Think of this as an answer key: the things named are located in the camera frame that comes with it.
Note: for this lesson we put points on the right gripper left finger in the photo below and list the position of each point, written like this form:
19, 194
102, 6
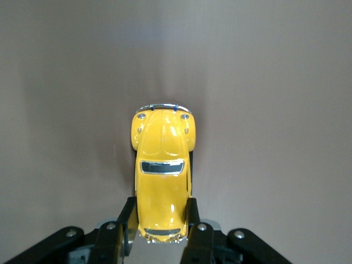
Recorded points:
121, 228

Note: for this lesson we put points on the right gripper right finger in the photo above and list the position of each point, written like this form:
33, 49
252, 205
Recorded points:
196, 233

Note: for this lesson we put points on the yellow beetle toy car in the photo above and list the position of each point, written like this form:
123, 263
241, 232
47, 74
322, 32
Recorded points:
162, 176

